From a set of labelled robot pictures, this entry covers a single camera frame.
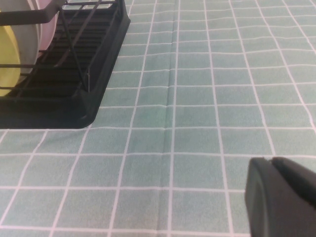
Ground black wire dish rack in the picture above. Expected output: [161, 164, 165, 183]
[0, 0, 124, 92]

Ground yellow plate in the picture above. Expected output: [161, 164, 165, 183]
[0, 24, 22, 97]

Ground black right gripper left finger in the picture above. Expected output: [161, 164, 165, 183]
[243, 157, 316, 237]

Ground green checked tablecloth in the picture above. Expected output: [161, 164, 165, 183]
[0, 0, 316, 237]

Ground pale blue-grey plate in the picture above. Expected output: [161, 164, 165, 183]
[0, 0, 41, 75]

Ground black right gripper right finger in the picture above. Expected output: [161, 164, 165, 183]
[271, 157, 316, 214]

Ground pink plate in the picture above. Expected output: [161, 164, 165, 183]
[37, 0, 59, 50]

